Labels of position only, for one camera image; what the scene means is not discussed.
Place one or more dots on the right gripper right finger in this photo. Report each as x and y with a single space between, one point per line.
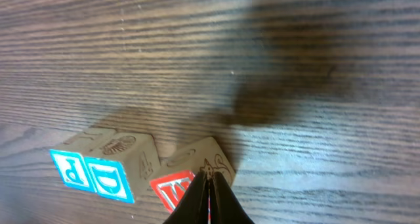
225 207

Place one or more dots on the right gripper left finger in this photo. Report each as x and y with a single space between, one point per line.
194 205

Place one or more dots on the white spiral block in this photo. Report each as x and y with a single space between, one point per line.
177 172

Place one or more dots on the red circle block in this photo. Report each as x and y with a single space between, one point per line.
122 166

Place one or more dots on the yellow block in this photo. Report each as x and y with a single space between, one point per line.
68 157

